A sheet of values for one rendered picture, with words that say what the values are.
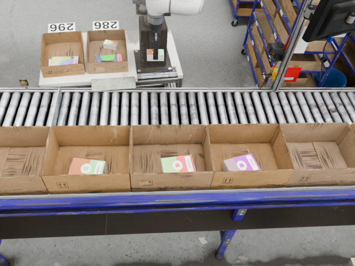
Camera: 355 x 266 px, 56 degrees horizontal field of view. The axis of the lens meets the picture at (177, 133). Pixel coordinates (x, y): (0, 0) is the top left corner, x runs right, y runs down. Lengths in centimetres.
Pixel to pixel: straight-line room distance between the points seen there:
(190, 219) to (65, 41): 165
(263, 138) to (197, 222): 60
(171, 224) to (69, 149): 69
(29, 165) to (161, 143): 68
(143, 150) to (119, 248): 93
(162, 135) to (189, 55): 217
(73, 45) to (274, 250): 214
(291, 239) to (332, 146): 91
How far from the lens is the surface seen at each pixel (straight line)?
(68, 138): 183
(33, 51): 403
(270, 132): 188
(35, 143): 190
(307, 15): 209
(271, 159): 189
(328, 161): 201
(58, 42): 277
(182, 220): 190
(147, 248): 250
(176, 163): 168
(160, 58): 201
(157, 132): 175
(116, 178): 157
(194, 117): 215
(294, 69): 246
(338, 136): 209
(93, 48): 267
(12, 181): 167
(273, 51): 228
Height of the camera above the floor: 235
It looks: 51 degrees down
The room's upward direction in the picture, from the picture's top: 6 degrees clockwise
